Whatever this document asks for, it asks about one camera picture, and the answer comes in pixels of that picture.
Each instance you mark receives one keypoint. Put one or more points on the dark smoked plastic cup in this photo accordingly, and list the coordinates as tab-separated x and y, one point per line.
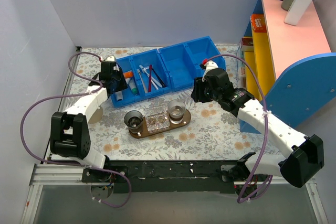
134	121

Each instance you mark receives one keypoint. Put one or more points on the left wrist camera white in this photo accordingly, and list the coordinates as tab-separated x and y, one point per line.
108	59

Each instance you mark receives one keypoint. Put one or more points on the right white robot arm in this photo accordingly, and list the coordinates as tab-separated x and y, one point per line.
301	156

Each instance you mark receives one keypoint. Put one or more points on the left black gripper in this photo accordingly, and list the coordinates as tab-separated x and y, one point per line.
117	83

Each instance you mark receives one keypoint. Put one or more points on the aluminium frame rail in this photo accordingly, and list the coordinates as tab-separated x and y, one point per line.
45	175

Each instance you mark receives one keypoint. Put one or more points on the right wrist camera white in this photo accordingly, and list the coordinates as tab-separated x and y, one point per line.
207	66

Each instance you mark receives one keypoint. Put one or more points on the oval wooden tray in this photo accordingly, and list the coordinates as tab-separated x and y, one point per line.
185	121

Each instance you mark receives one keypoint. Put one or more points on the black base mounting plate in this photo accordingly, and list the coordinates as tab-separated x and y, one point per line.
171	176

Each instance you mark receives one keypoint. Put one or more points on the blue divided bin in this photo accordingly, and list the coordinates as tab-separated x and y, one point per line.
182	61
131	63

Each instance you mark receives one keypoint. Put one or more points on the grey toothbrush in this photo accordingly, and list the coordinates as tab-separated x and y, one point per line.
143	84

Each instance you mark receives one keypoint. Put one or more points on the floral table mat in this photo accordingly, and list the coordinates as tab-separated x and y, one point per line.
212	134

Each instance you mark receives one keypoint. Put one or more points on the clear textured acrylic holder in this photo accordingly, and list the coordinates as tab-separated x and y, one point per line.
157	119

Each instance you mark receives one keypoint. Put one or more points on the left blue divided bin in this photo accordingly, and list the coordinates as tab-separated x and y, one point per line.
131	63

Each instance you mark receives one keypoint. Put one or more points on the orange snack box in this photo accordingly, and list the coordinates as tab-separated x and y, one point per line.
258	24

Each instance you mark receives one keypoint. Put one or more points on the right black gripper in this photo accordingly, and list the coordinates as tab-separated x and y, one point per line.
197	91

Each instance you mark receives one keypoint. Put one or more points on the white toothbrush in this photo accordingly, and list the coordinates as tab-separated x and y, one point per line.
145	71

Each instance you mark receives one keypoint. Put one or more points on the white tube green cap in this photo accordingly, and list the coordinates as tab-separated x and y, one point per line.
132	85

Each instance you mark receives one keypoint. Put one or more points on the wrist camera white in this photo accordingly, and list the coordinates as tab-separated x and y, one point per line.
108	59
207	66

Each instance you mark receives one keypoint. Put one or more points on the right blue divided bin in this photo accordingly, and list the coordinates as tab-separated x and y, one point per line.
182	61

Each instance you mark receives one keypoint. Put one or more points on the blue pink shelf unit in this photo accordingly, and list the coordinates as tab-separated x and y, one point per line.
295	65

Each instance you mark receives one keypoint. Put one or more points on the sponge package box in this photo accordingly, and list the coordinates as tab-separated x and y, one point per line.
245	47

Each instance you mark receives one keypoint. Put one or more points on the red toothbrush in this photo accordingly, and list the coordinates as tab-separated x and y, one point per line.
150	79

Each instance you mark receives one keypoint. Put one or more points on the orange toothpaste tube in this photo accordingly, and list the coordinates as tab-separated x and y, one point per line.
128	74

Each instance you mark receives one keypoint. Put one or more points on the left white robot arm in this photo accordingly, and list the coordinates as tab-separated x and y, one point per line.
69	135

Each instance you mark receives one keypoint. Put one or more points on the clear plastic cup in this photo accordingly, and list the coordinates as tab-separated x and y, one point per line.
176	109

